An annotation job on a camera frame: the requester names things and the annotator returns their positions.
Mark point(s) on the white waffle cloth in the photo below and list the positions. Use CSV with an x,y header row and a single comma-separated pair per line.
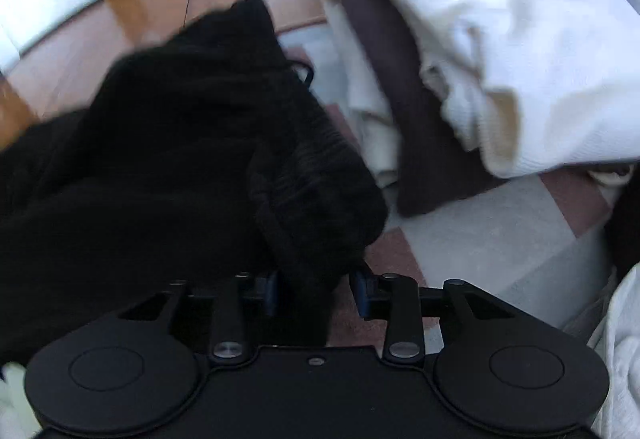
x,y
475,19

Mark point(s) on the checkered blanket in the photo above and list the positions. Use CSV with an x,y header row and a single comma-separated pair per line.
x,y
500,244

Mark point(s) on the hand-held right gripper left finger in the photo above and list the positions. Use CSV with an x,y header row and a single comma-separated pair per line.
x,y
270,293

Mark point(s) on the black fleece garment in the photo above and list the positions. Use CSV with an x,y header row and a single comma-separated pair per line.
x,y
150,144

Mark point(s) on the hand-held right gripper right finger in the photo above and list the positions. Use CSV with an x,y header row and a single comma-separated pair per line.
x,y
359,295

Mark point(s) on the white knit cloth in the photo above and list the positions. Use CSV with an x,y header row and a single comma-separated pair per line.
x,y
620,359

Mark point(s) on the dark brown towel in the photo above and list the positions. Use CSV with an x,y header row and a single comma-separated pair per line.
x,y
415,129

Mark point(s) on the cream cloth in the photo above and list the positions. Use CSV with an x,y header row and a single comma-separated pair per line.
x,y
360,84

